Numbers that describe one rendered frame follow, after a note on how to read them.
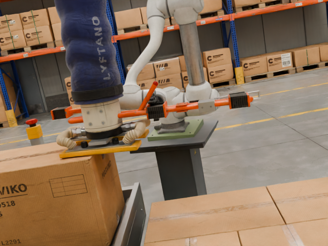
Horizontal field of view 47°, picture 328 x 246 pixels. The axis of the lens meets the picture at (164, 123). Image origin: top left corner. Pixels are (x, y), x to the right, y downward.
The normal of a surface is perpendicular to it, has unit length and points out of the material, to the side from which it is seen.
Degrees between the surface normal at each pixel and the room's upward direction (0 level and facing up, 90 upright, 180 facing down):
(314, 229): 0
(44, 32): 89
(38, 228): 90
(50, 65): 90
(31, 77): 90
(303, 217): 0
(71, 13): 78
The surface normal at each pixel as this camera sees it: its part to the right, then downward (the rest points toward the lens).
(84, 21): 0.31, -0.02
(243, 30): 0.04, 0.22
